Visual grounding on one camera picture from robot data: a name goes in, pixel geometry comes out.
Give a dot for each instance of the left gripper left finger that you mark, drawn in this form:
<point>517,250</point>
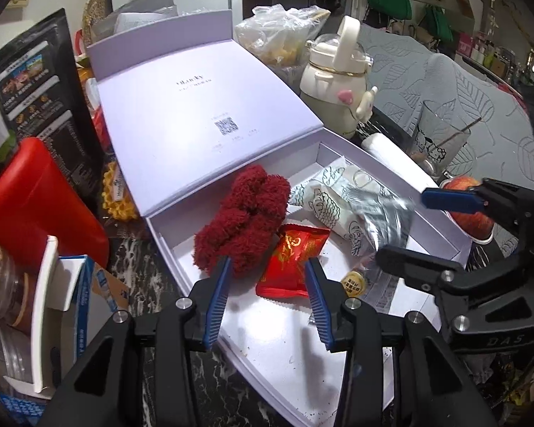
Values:
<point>209,297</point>

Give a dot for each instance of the glass mug with stirrer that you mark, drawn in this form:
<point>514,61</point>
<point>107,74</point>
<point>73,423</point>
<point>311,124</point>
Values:
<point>438,136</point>

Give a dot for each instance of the blue white medicine box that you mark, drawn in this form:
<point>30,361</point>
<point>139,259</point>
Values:
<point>73,299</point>

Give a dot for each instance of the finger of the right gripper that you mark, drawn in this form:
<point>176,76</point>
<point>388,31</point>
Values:
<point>490,197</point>
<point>422,271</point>

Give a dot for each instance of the red plastic container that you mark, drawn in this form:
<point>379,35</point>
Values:
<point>36,201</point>

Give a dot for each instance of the plastic bag of food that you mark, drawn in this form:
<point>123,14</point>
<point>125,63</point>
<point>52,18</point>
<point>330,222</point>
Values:
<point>278,36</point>

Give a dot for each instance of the white rolled towel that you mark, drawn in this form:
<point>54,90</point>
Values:
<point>395,159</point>

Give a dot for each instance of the silver foil snack bag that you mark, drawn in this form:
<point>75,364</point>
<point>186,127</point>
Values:
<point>382,219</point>

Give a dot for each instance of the red fluffy soft toy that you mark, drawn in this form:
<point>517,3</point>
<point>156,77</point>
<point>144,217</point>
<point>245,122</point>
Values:
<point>243,227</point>

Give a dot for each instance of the red gold candy packet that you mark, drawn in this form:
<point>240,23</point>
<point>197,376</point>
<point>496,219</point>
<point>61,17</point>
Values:
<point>284,276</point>

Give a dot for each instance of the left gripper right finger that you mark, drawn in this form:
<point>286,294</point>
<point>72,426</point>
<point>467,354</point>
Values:
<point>326,298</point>

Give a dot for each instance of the lavender open gift box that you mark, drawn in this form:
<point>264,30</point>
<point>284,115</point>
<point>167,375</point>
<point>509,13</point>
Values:
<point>210,142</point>

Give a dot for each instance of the black snack pouch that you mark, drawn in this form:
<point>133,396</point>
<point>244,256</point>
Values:
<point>43,98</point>

